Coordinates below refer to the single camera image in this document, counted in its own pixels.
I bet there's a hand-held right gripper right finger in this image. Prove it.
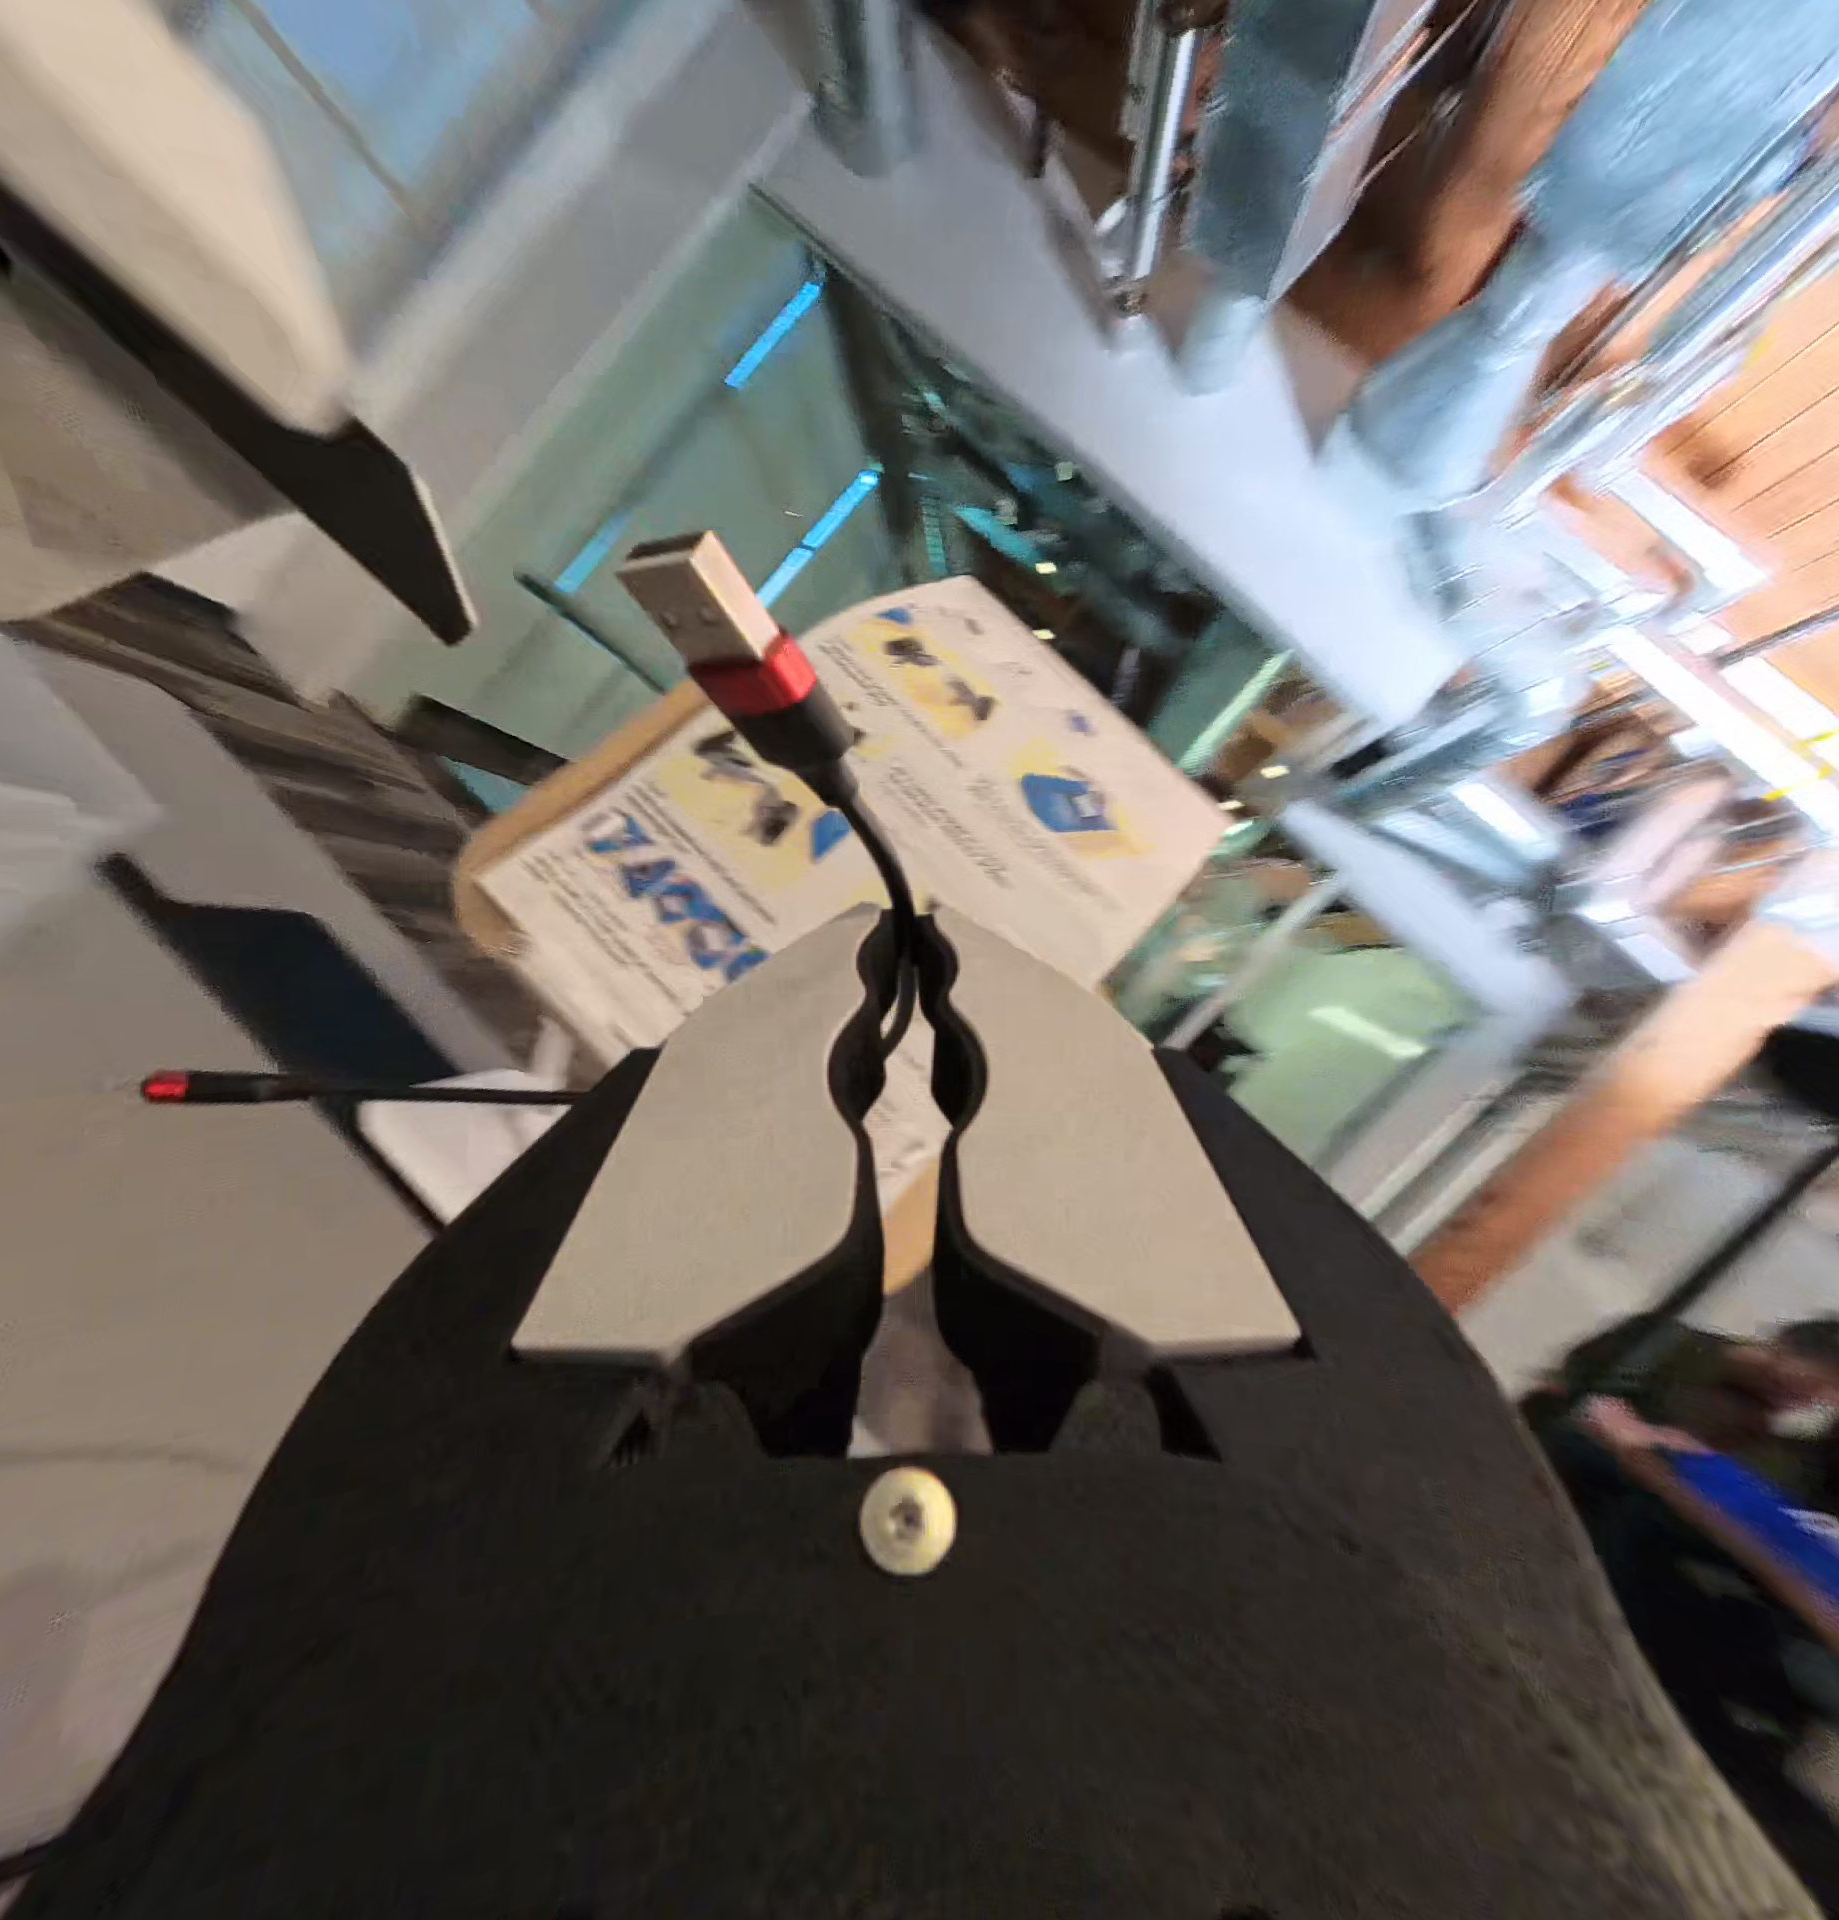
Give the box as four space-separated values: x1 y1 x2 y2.
928 909 1303 1453

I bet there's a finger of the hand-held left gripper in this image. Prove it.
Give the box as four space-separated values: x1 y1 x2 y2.
0 268 307 620
0 0 479 650

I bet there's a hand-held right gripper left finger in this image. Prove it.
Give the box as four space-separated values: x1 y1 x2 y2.
509 904 883 1453

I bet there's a black usb cable red plug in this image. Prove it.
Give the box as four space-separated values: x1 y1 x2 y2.
139 529 924 1116

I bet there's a printed instruction sheet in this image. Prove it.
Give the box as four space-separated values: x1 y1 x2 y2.
473 579 1233 1204

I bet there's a blue storage bin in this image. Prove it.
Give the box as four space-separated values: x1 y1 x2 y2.
1669 1444 1839 1628

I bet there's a wooden post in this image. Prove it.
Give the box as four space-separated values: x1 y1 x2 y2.
1409 920 1839 1309

